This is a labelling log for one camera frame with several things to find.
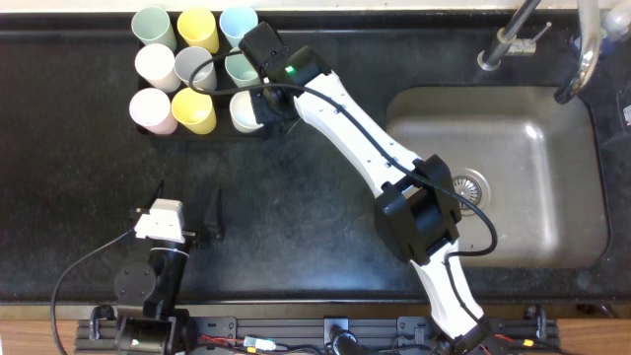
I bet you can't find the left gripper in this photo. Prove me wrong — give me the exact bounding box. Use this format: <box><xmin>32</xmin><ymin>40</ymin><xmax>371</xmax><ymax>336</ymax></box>
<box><xmin>146</xmin><ymin>179</ymin><xmax>226</xmax><ymax>249</ymax></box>

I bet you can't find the yellow cup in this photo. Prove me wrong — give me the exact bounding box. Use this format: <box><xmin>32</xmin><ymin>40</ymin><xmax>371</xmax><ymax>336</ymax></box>
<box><xmin>171</xmin><ymin>86</ymin><xmax>218</xmax><ymax>135</ymax></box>
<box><xmin>176</xmin><ymin>7</ymin><xmax>221</xmax><ymax>54</ymax></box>

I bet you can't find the pink cup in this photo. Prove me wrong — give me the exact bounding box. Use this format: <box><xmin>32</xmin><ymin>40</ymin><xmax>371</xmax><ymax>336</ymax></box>
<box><xmin>128</xmin><ymin>87</ymin><xmax>179</xmax><ymax>136</ymax></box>

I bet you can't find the white cup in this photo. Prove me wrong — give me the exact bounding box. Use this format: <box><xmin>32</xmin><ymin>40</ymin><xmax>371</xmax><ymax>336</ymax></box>
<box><xmin>133</xmin><ymin>42</ymin><xmax>182</xmax><ymax>94</ymax></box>
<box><xmin>228</xmin><ymin>90</ymin><xmax>266</xmax><ymax>134</ymax></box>

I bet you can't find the black tray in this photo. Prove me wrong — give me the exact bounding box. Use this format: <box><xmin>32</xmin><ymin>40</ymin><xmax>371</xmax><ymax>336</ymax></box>
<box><xmin>135</xmin><ymin>9</ymin><xmax>271</xmax><ymax>143</ymax></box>

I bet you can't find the pale green cup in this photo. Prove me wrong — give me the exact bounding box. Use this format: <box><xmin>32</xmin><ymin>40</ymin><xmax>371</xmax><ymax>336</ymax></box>
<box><xmin>224</xmin><ymin>46</ymin><xmax>262</xmax><ymax>89</ymax></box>
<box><xmin>130</xmin><ymin>6</ymin><xmax>177</xmax><ymax>52</ymax></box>

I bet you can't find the grey cup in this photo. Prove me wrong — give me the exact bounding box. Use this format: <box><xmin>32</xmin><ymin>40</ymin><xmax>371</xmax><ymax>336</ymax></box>
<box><xmin>174</xmin><ymin>45</ymin><xmax>218</xmax><ymax>94</ymax></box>

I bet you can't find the blue cup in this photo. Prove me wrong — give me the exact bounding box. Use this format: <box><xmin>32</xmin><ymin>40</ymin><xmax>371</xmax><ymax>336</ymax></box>
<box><xmin>219</xmin><ymin>5</ymin><xmax>260</xmax><ymax>49</ymax></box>

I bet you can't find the steel tap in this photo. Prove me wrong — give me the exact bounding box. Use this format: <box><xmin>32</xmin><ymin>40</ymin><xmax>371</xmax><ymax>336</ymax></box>
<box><xmin>476</xmin><ymin>0</ymin><xmax>605</xmax><ymax>105</ymax></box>

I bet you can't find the steel sink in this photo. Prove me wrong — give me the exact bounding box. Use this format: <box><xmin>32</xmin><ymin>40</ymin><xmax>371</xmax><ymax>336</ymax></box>
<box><xmin>386</xmin><ymin>86</ymin><xmax>610</xmax><ymax>270</ymax></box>

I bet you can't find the blue soap bottle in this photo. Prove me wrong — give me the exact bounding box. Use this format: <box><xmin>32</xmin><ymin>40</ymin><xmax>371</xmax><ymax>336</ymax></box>
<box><xmin>571</xmin><ymin>0</ymin><xmax>631</xmax><ymax>58</ymax></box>

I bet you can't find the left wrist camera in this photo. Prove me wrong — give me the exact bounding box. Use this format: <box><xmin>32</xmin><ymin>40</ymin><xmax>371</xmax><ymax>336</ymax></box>
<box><xmin>133</xmin><ymin>198</ymin><xmax>186</xmax><ymax>244</ymax></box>

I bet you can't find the mounting rail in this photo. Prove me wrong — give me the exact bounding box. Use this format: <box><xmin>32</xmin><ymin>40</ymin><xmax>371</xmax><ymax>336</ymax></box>
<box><xmin>73</xmin><ymin>305</ymin><xmax>561</xmax><ymax>355</ymax></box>

